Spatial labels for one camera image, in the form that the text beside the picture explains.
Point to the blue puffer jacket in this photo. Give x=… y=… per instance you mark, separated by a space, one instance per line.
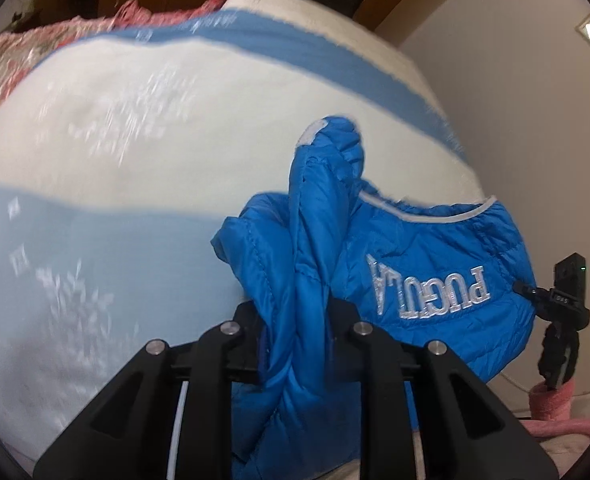
x=425 y=240

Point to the blue and white bedspread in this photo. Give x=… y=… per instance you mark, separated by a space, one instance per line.
x=125 y=160

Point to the white mattress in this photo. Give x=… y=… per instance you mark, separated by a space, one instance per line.
x=300 y=5

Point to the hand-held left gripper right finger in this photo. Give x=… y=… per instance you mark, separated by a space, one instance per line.
x=345 y=340

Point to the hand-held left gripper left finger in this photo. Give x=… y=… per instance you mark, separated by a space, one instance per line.
x=247 y=335

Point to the pink floral quilt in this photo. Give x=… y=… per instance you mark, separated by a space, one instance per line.
x=5 y=55

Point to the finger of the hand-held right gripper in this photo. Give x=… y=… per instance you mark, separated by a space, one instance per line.
x=530 y=292

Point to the person's right hand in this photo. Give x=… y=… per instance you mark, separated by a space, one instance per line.
x=557 y=355

